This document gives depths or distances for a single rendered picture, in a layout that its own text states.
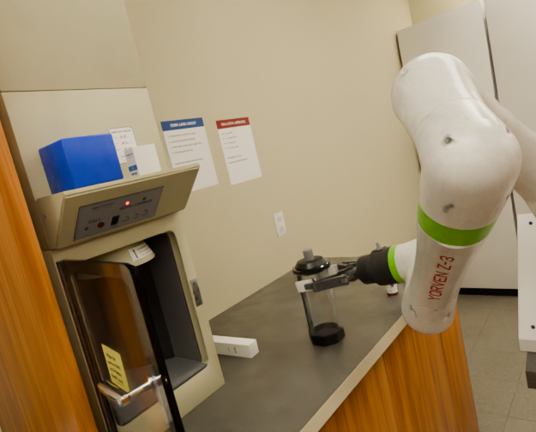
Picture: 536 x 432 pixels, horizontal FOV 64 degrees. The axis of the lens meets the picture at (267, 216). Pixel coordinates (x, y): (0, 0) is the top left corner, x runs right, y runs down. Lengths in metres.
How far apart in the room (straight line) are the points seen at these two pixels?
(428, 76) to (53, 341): 0.73
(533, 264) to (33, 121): 1.13
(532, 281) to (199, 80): 1.35
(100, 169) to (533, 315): 0.97
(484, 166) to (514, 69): 2.91
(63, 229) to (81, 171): 0.11
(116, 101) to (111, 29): 0.16
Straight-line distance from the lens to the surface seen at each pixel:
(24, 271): 0.81
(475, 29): 3.56
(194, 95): 1.78
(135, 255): 1.02
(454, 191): 0.61
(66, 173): 0.84
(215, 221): 1.73
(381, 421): 1.35
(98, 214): 0.88
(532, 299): 1.16
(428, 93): 0.68
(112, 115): 1.02
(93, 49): 1.05
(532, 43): 3.49
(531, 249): 1.21
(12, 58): 0.96
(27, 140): 0.92
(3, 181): 0.80
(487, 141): 0.60
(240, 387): 1.16
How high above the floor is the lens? 1.49
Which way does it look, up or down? 8 degrees down
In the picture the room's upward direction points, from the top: 13 degrees counter-clockwise
